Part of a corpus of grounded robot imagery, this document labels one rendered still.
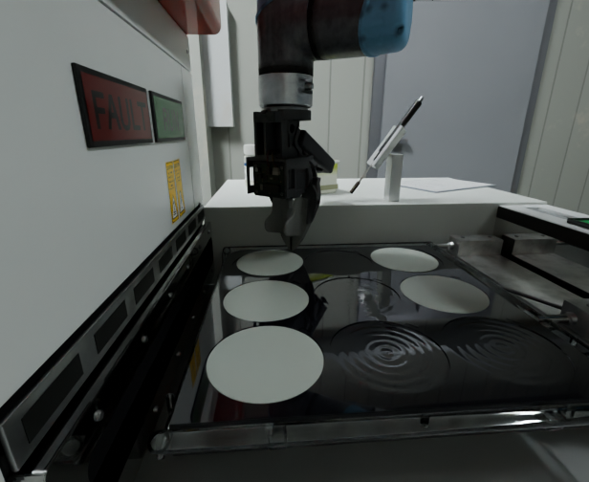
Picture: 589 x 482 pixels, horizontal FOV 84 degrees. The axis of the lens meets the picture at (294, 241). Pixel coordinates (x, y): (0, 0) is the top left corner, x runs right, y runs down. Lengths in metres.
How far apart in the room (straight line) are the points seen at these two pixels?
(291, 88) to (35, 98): 0.31
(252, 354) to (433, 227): 0.45
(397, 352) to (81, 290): 0.25
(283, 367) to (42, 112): 0.23
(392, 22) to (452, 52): 2.14
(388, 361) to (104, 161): 0.27
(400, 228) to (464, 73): 2.04
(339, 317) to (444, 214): 0.36
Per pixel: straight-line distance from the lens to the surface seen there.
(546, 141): 3.04
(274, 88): 0.47
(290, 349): 0.31
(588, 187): 3.37
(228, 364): 0.30
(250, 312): 0.37
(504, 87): 2.75
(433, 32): 2.53
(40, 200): 0.21
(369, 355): 0.31
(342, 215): 0.59
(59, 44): 0.25
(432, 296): 0.43
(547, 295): 0.56
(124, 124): 0.30
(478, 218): 0.69
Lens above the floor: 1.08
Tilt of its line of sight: 18 degrees down
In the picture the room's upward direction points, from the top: straight up
